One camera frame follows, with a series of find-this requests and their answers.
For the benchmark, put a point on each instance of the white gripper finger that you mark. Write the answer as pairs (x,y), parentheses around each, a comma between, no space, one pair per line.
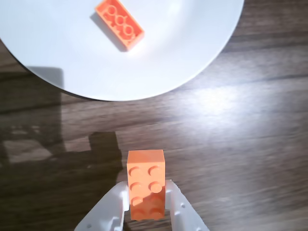
(185,214)
(106,211)

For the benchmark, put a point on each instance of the orange lego block studs up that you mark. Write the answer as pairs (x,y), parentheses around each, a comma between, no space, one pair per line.
(146,185)

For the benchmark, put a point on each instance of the orange lego block upside down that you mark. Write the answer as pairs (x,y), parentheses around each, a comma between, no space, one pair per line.
(120,24)

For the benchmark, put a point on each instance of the white round plate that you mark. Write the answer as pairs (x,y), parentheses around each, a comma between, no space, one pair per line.
(168,48)

